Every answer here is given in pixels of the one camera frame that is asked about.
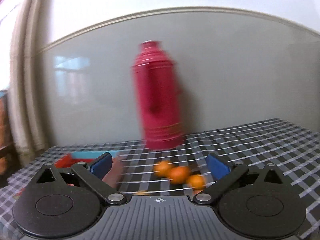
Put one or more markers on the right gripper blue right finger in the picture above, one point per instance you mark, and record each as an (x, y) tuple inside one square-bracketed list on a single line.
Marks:
[(217, 166)]

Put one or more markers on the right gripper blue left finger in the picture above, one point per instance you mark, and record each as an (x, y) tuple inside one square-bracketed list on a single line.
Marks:
[(101, 165)]

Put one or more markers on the orange tangerine small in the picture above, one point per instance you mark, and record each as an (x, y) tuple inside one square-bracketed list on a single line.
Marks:
[(196, 182)]

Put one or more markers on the colourful cardboard box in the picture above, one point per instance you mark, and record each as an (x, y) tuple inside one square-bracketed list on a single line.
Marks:
[(112, 177)]

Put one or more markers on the tan round longan fruit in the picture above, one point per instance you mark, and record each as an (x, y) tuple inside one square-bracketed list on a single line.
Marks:
[(142, 193)]

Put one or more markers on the black white checked tablecloth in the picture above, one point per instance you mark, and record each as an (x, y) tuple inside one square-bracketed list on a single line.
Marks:
[(294, 149)]

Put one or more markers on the beige curtain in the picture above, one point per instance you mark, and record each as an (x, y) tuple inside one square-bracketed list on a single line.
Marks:
[(24, 115)]

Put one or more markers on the red thermos flask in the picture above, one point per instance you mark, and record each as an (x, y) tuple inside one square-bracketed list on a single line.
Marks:
[(156, 88)]

